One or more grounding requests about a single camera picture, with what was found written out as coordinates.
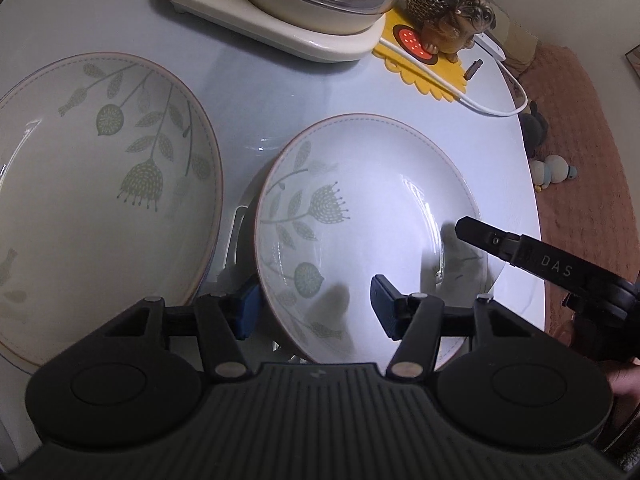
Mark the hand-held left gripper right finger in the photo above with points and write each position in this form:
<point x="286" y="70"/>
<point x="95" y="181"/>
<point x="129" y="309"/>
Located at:
<point x="382" y="305"/>

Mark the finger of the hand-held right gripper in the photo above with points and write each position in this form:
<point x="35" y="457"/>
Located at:
<point x="487" y="240"/>

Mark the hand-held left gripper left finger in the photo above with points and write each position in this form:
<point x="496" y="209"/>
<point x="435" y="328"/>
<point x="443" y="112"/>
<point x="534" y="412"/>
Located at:
<point x="245" y="310"/>

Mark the small floral ceramic plate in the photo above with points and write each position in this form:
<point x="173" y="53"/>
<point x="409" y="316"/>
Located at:
<point x="375" y="185"/>

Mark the large floral ceramic plate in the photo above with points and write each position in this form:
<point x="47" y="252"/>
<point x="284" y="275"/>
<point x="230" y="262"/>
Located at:
<point x="75" y="200"/>

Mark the person's right hand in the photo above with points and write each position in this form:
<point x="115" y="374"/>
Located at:
<point x="627" y="380"/>

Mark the white blue penguin plush toy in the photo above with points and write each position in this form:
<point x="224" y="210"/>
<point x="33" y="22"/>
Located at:
<point x="552" y="170"/>

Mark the dark penguin plush toy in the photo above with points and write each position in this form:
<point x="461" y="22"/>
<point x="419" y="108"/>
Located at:
<point x="532" y="130"/>

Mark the pink covered sofa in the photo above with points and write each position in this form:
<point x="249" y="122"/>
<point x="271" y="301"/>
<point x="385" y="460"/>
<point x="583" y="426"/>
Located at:
<point x="590" y="160"/>

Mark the yellow flower-shaped mat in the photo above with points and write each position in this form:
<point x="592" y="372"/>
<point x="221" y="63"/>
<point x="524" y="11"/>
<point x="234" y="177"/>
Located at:
<point x="435" y="80"/>

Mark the small brown stick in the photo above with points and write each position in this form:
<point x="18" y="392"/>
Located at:
<point x="473" y="69"/>

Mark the white power strip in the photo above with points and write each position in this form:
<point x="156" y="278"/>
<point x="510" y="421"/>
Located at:
<point x="492" y="45"/>

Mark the brown dog figurine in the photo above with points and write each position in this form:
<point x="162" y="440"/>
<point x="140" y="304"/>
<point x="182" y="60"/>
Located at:
<point x="450" y="30"/>

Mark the red dotted coaster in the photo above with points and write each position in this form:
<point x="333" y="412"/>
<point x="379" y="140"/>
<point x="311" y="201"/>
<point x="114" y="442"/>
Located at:
<point x="411" y="40"/>

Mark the cream kettle base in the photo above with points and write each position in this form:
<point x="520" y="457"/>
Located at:
<point x="280" y="35"/>

